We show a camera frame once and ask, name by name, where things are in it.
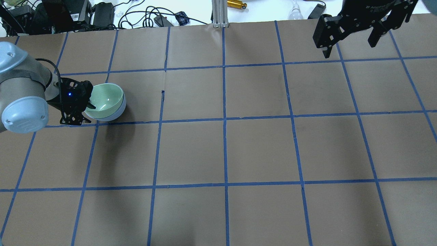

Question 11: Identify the gold cylinder tool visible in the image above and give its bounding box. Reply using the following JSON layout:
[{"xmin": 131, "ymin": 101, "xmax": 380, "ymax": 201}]
[{"xmin": 227, "ymin": 0, "xmax": 247, "ymax": 10}]

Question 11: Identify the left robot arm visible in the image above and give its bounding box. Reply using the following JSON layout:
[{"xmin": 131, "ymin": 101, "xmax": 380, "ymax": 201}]
[{"xmin": 0, "ymin": 42, "xmax": 96, "ymax": 134}]

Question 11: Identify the black power adapter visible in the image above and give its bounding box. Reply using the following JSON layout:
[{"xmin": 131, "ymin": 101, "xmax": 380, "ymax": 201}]
[{"xmin": 307, "ymin": 3, "xmax": 326, "ymax": 19}]

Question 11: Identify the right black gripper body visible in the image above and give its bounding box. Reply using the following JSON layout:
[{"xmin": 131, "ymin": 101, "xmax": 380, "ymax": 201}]
[{"xmin": 341, "ymin": 0, "xmax": 418, "ymax": 31}]

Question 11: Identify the white light bulb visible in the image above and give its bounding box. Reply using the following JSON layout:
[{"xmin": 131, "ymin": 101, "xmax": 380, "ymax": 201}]
[{"xmin": 289, "ymin": 0, "xmax": 303, "ymax": 20}]

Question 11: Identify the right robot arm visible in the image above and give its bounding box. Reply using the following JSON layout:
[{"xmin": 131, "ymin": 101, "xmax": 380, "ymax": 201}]
[{"xmin": 312, "ymin": 0, "xmax": 418, "ymax": 59}]

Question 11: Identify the green bowl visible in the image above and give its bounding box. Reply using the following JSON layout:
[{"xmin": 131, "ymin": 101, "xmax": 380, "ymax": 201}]
[{"xmin": 85, "ymin": 83, "xmax": 125, "ymax": 119}]

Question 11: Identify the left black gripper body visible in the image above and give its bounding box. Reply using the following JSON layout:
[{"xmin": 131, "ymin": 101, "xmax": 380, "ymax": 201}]
[{"xmin": 51, "ymin": 78, "xmax": 93, "ymax": 126}]

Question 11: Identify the brown paper mat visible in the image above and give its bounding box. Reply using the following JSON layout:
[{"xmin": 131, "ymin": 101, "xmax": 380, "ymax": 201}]
[{"xmin": 1, "ymin": 14, "xmax": 437, "ymax": 246}]

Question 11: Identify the blue bowl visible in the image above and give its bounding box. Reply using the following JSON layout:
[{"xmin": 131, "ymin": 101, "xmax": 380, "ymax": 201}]
[{"xmin": 85, "ymin": 93, "xmax": 126, "ymax": 122}]

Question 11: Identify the aluminium frame post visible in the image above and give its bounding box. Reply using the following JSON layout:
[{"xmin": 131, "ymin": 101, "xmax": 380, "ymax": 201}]
[{"xmin": 212, "ymin": 0, "xmax": 229, "ymax": 28}]

